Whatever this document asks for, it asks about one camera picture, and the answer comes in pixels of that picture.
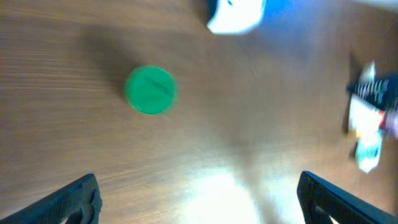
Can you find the green lid glass jar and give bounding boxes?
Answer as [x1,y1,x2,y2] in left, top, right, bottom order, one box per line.
[123,65,179,116]

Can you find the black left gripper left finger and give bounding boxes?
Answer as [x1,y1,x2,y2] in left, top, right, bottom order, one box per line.
[1,174,103,224]

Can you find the purple red snack bag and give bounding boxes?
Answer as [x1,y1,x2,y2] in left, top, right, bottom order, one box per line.
[379,110,398,139]

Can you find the white gold cap tube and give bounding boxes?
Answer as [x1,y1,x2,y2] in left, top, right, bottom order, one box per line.
[348,61,386,139]

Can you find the teal white tissue pack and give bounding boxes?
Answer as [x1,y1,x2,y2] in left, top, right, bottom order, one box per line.
[354,131,383,174]

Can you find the white barcode scanner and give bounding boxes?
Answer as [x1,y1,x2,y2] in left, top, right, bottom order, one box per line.
[206,0,267,35]

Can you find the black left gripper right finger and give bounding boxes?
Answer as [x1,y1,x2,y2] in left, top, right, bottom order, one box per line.
[297,171,397,224]

